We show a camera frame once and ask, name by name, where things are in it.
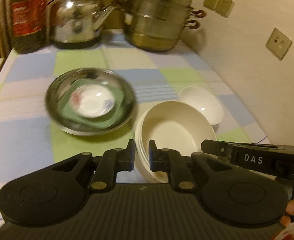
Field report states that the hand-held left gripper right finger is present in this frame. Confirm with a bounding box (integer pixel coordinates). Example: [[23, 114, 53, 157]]
[[149, 140, 235, 190]]

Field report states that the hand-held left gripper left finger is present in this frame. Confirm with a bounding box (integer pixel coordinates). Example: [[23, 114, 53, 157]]
[[50, 139, 136, 193]]

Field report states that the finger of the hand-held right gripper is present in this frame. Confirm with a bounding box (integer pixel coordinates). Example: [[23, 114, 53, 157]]
[[201, 139, 234, 163]]

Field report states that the cream plastic bowl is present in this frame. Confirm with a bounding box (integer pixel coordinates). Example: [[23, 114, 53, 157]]
[[134, 101, 217, 183]]

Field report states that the white ceramic bowl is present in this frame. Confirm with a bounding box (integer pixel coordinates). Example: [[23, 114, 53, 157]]
[[178, 86, 224, 127]]

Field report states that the small floral white plate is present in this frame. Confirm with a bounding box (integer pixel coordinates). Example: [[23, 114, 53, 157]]
[[68, 85, 116, 119]]

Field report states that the green square plate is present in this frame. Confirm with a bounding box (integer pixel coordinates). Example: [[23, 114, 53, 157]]
[[56, 78, 126, 130]]

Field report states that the wide stainless steel bowl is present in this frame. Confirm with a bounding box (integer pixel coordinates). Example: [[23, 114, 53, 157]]
[[44, 68, 137, 136]]

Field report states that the red and white cloth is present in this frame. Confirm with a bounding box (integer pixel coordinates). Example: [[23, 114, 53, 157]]
[[271, 216, 294, 240]]

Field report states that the checked pastel tablecloth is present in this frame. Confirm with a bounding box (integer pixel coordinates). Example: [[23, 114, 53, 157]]
[[0, 29, 269, 230]]

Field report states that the stainless steel steamer pot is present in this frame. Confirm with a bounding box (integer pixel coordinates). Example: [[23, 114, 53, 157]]
[[113, 0, 205, 53]]

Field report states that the stainless steel kettle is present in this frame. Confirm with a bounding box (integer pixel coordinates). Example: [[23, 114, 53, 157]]
[[47, 0, 123, 50]]

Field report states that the dark oil bottle red label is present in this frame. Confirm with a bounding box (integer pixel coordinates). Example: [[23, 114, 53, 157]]
[[10, 0, 49, 54]]

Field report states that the beige wall socket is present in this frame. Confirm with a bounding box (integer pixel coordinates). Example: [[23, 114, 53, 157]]
[[265, 27, 293, 61], [203, 0, 221, 10], [216, 0, 235, 18]]

